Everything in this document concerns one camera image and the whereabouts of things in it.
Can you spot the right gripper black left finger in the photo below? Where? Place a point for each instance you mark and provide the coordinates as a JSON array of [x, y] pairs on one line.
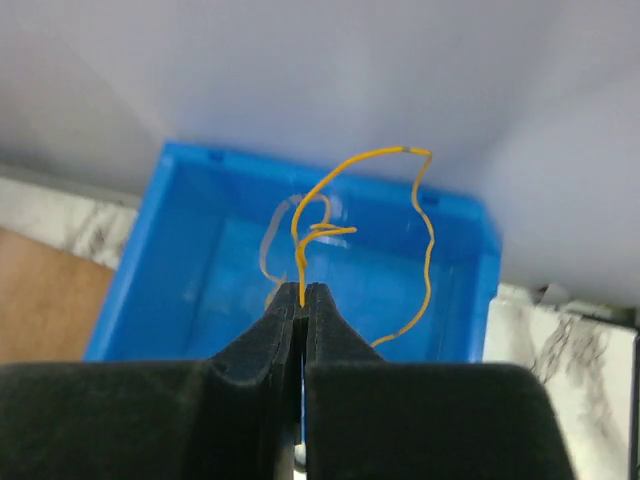
[[230, 416]]

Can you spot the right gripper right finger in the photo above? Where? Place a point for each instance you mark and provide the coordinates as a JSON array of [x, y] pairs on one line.
[[368, 418]]

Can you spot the blue plastic bin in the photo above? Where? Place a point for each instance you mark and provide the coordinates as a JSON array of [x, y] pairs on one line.
[[416, 276]]

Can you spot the brown wooden board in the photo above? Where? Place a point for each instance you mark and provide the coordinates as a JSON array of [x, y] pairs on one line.
[[50, 301]]

